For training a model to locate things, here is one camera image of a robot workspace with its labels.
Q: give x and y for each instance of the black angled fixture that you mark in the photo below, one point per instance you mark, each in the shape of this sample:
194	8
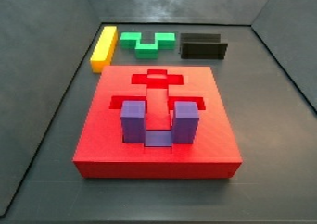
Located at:
200	46

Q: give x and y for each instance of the purple U-shaped block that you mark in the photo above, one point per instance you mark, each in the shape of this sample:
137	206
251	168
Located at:
156	128

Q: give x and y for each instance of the red puzzle base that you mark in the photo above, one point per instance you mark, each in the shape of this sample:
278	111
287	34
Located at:
104	157

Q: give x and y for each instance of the yellow long block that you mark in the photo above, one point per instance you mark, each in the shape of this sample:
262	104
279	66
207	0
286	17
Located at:
103	49

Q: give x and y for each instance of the green zigzag block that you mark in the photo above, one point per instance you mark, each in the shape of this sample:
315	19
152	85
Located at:
147	50

